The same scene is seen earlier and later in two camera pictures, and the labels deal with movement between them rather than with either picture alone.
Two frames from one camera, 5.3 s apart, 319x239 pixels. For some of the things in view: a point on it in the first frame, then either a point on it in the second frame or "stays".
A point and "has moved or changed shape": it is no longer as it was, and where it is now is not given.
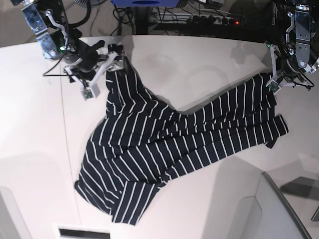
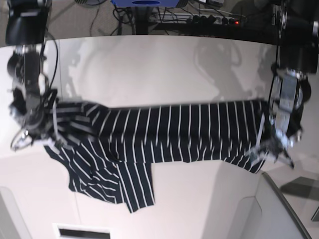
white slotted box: x=64 y=231 stays
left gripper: x=84 y=64 → x=36 y=116
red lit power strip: x=205 y=18 stays
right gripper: x=286 y=73 → x=285 y=131
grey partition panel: x=244 y=204 stays
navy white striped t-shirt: x=144 y=143 has moved or changed shape
